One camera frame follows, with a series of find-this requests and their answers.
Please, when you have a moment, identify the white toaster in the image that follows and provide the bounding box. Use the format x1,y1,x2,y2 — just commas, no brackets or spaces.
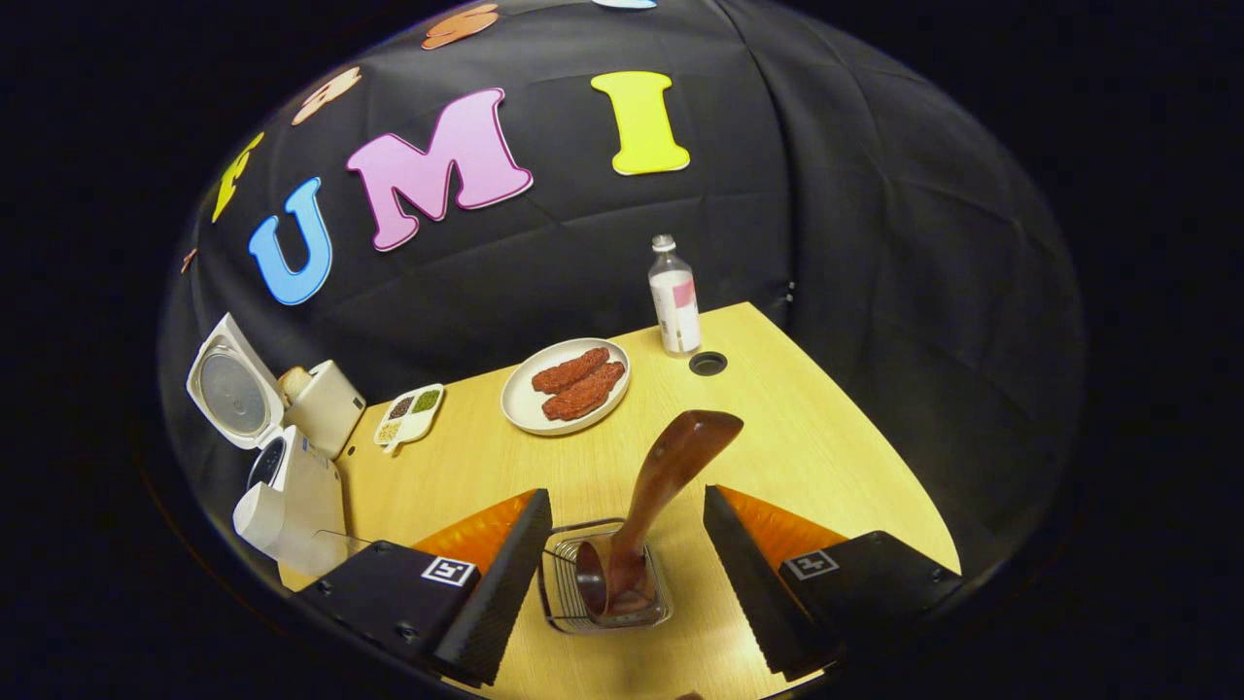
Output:
280,360,367,460

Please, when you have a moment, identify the clear bottle with white label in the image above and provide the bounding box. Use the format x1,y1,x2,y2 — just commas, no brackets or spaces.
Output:
648,233,703,358

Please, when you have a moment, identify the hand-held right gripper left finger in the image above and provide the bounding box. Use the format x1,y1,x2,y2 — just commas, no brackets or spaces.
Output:
296,488,553,686

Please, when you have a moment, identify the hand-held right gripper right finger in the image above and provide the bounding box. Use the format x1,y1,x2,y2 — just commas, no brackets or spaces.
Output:
703,484,965,682

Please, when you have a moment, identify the white divided grain dish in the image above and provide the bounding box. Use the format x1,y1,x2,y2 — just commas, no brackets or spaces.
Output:
374,383,446,454

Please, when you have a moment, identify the white round plate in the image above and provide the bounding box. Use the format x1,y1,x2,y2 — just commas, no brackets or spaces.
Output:
501,337,633,436

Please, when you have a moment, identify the metal wire chopstick holder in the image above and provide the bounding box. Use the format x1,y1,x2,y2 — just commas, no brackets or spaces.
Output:
537,518,674,635

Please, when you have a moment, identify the brown wooden spoon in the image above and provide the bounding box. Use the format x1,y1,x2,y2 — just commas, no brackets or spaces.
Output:
575,409,745,618

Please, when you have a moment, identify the red meat piece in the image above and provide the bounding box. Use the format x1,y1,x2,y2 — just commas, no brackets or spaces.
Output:
541,362,627,421
532,347,611,395

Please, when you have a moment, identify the white rice cooker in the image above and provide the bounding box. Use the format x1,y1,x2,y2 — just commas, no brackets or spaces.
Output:
187,313,349,578

